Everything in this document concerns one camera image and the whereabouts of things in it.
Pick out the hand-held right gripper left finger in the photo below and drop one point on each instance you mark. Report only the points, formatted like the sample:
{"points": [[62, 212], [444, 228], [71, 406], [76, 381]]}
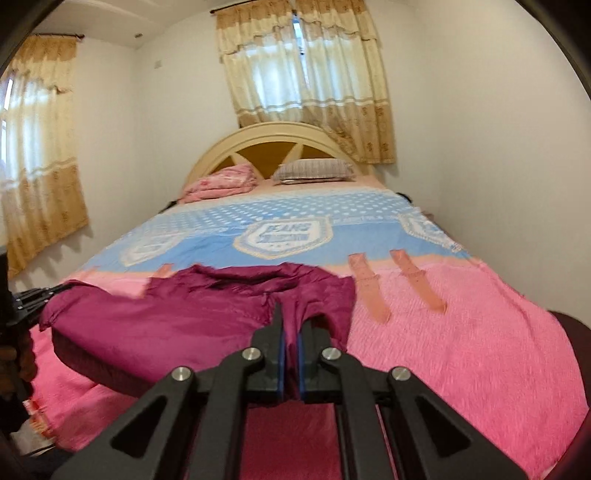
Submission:
{"points": [[280, 369]]}

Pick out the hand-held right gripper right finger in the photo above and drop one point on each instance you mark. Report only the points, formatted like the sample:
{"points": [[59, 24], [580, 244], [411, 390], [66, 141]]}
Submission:
{"points": [[300, 369]]}

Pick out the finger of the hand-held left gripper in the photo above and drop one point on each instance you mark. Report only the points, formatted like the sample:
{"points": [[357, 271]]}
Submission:
{"points": [[32, 300]]}

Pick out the magenta puffer jacket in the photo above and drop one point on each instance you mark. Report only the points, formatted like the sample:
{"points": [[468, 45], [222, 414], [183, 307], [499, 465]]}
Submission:
{"points": [[161, 323]]}

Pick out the person's left hand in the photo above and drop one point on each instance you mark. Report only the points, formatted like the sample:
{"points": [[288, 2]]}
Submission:
{"points": [[9, 354]]}

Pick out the narrow beige floral curtain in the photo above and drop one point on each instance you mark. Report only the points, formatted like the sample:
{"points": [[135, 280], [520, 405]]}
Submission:
{"points": [[41, 152]]}

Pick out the pink and blue printed bedsheet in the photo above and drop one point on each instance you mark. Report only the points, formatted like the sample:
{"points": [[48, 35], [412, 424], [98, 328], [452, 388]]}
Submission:
{"points": [[461, 346]]}

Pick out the folded pink floral blanket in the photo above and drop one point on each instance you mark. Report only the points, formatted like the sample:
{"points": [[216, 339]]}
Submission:
{"points": [[221, 184]]}

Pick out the striped pillow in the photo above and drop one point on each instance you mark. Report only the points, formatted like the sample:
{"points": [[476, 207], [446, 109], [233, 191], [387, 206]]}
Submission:
{"points": [[314, 170]]}

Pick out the cream wooden bed headboard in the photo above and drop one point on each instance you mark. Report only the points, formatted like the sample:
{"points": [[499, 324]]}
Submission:
{"points": [[272, 138]]}

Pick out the dark wooden bed footboard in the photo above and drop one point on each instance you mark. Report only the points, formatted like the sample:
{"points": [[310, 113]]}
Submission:
{"points": [[572, 350]]}

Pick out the wide beige floral curtain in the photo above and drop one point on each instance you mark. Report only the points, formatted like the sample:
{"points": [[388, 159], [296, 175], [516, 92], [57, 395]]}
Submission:
{"points": [[286, 74]]}

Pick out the window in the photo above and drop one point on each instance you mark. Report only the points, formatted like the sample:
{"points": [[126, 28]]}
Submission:
{"points": [[301, 50]]}

